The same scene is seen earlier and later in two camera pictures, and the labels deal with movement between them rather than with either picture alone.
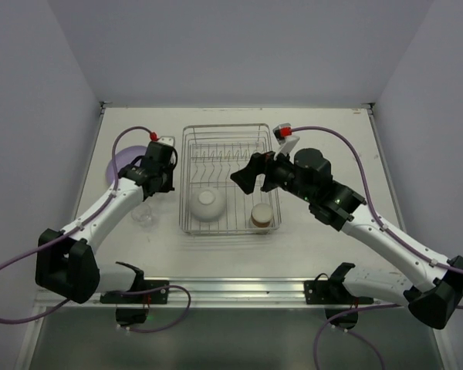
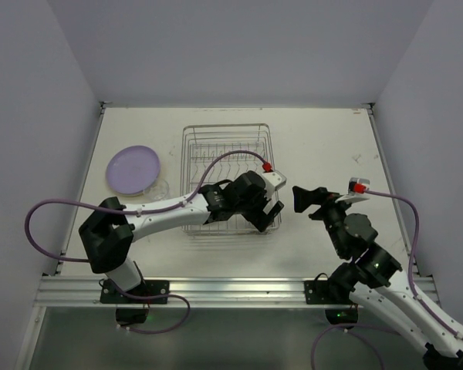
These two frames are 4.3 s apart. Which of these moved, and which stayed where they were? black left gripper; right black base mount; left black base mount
Moved: black left gripper
Stayed: right black base mount; left black base mount
